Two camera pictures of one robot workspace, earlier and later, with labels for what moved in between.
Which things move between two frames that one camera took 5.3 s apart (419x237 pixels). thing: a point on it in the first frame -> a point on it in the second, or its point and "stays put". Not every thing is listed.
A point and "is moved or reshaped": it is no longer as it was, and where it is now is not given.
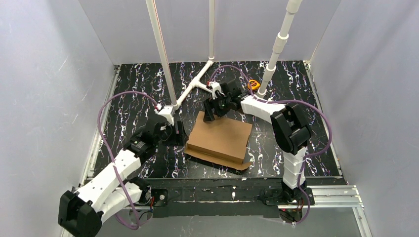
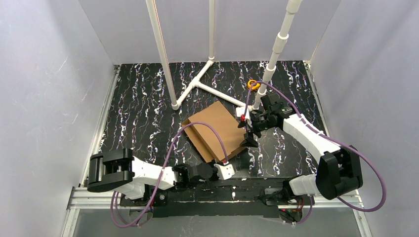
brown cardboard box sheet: [223, 141] is moved or reshaped
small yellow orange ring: [253, 84] stays put
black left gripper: [178, 133] -> [214, 170]
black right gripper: [215, 104] -> [252, 124]
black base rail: [223, 196] stays put
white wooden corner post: [152, 8] stays put
